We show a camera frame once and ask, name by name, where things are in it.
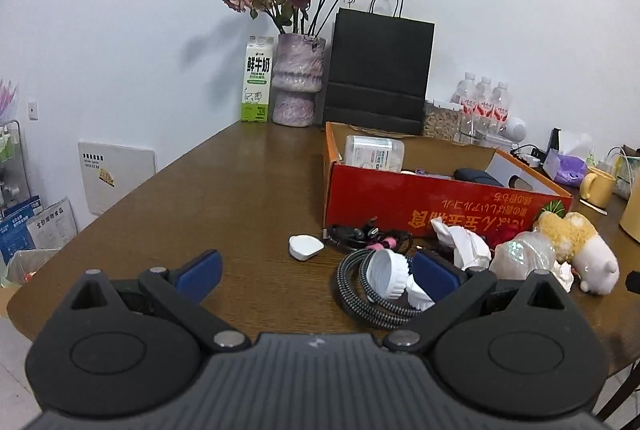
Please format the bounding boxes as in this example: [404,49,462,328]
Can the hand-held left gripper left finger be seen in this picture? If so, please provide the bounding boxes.
[59,249,251,353]

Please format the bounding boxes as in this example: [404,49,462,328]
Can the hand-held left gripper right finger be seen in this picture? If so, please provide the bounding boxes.
[382,249,571,353]

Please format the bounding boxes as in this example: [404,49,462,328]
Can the pink earphones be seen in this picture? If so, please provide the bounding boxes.
[364,235,407,252]

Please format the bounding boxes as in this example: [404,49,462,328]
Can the yellow white plush toy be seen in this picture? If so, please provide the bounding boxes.
[532,211,620,296]

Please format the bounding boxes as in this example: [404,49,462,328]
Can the red cardboard box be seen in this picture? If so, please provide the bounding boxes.
[322,121,574,252]

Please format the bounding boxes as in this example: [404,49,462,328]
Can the black usb cable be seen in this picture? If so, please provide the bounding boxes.
[326,216,414,254]

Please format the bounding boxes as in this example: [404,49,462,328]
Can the brown wooden desktop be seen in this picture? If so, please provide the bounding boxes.
[5,119,640,376]

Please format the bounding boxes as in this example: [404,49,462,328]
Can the large crumpled white tissue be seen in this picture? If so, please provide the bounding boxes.
[430,216,492,271]

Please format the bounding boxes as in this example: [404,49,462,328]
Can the white ribbed cap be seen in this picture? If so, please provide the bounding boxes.
[364,249,412,301]

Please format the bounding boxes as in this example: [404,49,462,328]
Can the tan box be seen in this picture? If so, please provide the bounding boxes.
[619,190,640,244]

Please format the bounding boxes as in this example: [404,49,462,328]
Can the small crumpled white tissue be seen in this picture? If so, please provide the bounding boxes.
[551,260,576,294]

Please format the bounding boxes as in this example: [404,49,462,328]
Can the crushed clear plastic bottle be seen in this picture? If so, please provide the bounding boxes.
[488,231,557,281]

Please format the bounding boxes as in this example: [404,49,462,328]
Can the yellow mug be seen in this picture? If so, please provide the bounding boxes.
[580,166,618,211]

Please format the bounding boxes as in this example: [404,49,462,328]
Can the white adapter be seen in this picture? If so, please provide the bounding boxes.
[288,234,325,261]

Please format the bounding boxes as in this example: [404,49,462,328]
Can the green patterned bag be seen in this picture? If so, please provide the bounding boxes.
[606,145,640,202]

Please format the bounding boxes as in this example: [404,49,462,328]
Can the purple tissue pack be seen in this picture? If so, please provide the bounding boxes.
[542,130,594,185]

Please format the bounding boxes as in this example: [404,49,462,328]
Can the white power strip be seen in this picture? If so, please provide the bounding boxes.
[510,144,549,169]

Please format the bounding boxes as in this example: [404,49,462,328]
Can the clear jar of grain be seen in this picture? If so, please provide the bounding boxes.
[422,100,463,141]

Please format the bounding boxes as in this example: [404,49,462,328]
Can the white floor sign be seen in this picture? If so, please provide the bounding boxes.
[25,197,79,252]

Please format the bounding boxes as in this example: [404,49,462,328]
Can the white round lamp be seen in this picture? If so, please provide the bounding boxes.
[505,116,527,142]

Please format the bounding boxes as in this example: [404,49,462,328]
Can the clear trash bag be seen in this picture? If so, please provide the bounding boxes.
[0,248,62,292]

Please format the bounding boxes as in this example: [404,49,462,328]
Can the blue floor sign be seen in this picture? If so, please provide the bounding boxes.
[0,195,44,267]

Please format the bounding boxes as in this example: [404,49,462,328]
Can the white green milk carton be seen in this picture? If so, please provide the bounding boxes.
[241,35,275,123]

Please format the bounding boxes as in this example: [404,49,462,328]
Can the purple marbled vase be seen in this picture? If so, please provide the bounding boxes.
[271,33,327,127]

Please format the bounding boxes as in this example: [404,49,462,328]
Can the black paper bag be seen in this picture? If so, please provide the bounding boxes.
[321,0,435,136]

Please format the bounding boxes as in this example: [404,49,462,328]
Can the grey braided cable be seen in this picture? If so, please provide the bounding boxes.
[335,247,437,330]

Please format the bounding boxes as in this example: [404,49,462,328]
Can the white wall panel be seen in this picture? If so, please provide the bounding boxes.
[77,140,159,217]

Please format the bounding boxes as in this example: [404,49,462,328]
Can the metal wire rack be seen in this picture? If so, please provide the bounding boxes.
[0,120,31,211]

